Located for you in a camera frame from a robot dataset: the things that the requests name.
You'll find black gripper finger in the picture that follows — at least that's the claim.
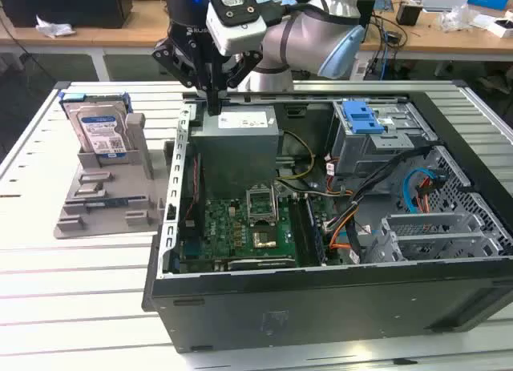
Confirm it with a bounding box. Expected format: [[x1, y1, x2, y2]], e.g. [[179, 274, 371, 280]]
[[215, 49, 264, 115], [151, 34, 216, 115]]

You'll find hard disk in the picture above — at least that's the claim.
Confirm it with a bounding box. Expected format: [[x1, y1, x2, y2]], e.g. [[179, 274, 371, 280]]
[[59, 92, 135, 160]]

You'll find red yellow power wire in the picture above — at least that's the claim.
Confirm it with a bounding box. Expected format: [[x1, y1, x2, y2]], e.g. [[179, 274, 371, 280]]
[[415, 177, 433, 222]]

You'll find metal disk bay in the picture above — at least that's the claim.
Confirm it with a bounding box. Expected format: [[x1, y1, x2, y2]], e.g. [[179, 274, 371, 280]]
[[362, 212, 504, 264]]

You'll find wooden desk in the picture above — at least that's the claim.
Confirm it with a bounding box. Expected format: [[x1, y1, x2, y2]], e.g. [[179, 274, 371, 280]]
[[358, 0, 513, 78], [0, 0, 209, 82]]

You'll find grey power supply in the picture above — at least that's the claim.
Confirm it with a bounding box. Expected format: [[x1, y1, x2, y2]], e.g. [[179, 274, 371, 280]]
[[188, 108, 284, 200]]

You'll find large black box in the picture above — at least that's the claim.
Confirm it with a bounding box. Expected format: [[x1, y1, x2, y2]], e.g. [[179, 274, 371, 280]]
[[0, 0, 133, 30]]

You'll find crumpled white paper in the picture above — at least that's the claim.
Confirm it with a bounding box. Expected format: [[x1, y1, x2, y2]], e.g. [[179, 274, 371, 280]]
[[34, 14, 77, 39]]

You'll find blue plastic latch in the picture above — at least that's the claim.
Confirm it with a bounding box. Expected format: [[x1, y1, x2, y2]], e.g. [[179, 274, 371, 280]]
[[342, 101, 382, 135]]

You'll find metal socket cover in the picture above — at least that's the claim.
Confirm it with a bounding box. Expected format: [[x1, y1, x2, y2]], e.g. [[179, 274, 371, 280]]
[[244, 184, 280, 228]]

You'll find metal optical drive cage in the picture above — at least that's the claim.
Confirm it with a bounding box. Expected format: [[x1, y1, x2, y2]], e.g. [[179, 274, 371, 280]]
[[332, 100, 436, 178]]

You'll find blue green RAM stick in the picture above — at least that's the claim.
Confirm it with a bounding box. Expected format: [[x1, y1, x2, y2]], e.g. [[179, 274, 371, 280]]
[[86, 197, 131, 209]]

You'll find green motherboard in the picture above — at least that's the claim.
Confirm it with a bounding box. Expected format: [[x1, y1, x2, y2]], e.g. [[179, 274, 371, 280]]
[[178, 196, 325, 274]]

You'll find grey parts rack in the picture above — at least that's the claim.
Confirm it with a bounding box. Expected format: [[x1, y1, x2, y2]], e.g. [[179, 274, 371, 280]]
[[54, 113, 177, 240]]

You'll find CPU socket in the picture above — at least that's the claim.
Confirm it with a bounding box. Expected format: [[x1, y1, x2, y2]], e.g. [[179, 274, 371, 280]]
[[252, 223, 281, 251]]

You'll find black RAM slot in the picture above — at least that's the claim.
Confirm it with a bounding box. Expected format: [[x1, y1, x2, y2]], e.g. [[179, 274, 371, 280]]
[[289, 194, 310, 268]]

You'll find small black cube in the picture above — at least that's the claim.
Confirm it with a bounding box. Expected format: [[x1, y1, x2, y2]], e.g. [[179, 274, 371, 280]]
[[395, 4, 422, 26]]

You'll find dark blue RAM stick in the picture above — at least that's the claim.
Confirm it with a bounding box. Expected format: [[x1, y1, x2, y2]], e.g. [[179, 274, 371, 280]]
[[306, 196, 326, 266]]

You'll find black graphics card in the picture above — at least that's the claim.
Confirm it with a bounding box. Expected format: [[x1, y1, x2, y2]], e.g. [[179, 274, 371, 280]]
[[226, 256, 300, 272]]

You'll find crumpled clear plastic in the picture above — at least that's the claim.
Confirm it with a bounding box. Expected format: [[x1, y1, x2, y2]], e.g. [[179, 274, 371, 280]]
[[436, 6, 482, 32]]

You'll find black PC case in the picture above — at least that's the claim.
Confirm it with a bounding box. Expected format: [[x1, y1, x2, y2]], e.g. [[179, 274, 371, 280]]
[[142, 79, 513, 354]]

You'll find small white box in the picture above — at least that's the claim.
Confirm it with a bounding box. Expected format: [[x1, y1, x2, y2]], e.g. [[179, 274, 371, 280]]
[[487, 18, 513, 38]]

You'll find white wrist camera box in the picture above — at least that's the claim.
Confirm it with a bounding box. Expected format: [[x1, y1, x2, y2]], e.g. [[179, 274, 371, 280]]
[[205, 0, 269, 56]]

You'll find yellow black wire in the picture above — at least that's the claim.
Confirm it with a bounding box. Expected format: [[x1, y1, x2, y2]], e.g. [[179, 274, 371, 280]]
[[276, 130, 317, 183]]

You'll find black cable bundle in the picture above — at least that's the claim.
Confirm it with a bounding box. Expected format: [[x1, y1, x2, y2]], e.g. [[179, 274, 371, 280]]
[[346, 146, 438, 264]]

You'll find orange wire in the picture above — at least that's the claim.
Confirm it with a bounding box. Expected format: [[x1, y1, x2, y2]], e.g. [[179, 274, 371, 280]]
[[328, 214, 362, 250]]

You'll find blue data wire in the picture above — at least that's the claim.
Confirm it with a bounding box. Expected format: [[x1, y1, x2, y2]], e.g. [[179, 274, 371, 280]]
[[402, 167, 440, 216]]

